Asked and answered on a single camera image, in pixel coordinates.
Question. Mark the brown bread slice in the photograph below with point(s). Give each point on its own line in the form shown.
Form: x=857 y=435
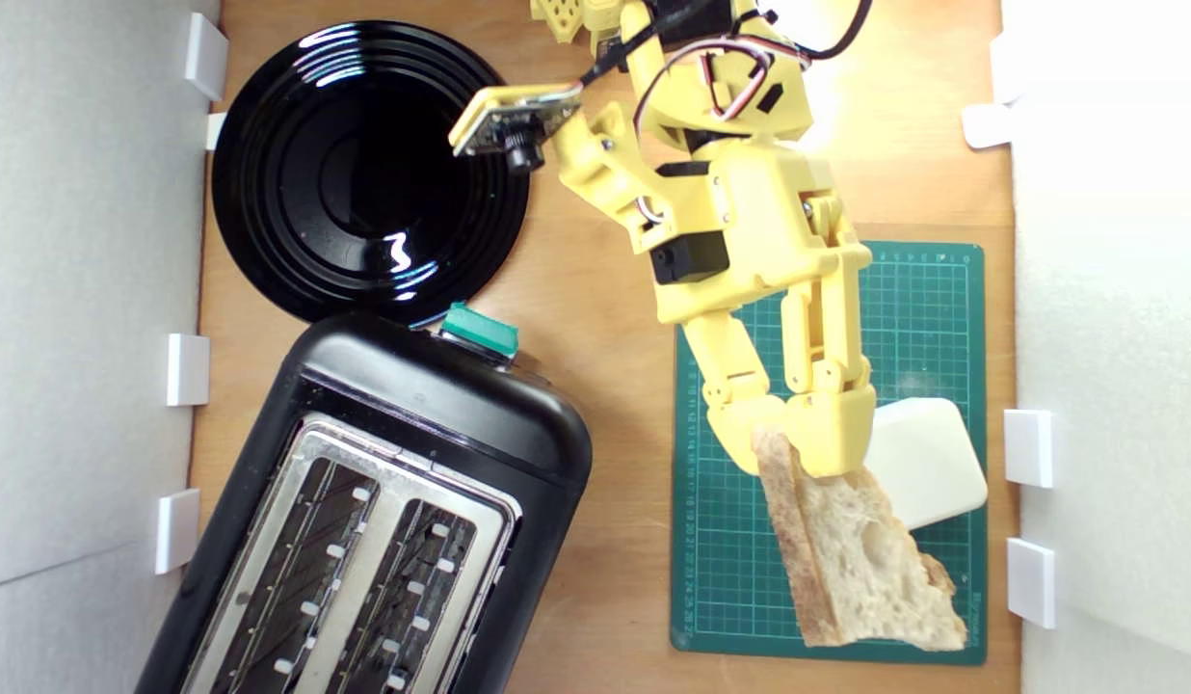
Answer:
x=846 y=559

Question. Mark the yellow wrist camera module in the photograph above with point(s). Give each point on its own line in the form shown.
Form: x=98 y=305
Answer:
x=504 y=120

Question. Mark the black plate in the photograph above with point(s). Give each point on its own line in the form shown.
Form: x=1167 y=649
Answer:
x=364 y=173

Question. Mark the green cutting mat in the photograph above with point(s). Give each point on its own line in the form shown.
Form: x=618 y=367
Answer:
x=730 y=578

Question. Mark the white block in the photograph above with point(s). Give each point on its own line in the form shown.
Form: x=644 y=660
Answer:
x=928 y=453

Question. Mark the black two-slot toaster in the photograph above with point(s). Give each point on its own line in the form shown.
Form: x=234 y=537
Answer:
x=412 y=405

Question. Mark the green toaster lever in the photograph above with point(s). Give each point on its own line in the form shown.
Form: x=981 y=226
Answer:
x=480 y=330

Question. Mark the white wall clip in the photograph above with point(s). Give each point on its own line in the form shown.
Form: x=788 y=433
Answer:
x=206 y=56
x=177 y=530
x=1031 y=582
x=986 y=125
x=1002 y=67
x=188 y=369
x=215 y=130
x=1029 y=448

